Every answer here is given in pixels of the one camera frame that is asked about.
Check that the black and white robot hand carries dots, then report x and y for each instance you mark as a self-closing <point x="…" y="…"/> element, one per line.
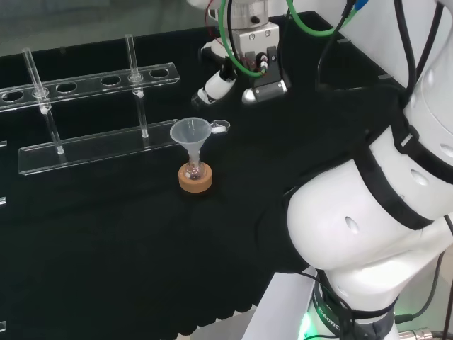
<point x="258" y="39"/>

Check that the black bench cloth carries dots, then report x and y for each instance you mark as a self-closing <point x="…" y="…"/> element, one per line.
<point x="106" y="248"/>

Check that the clear plastic funnel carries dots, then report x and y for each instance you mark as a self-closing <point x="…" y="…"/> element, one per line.
<point x="191" y="132"/>

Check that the clear acrylic funnel stand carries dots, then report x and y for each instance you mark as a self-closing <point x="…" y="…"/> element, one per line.
<point x="88" y="150"/>

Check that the small round-bottom glass flask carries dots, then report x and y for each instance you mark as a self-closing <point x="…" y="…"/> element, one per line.
<point x="194" y="171"/>

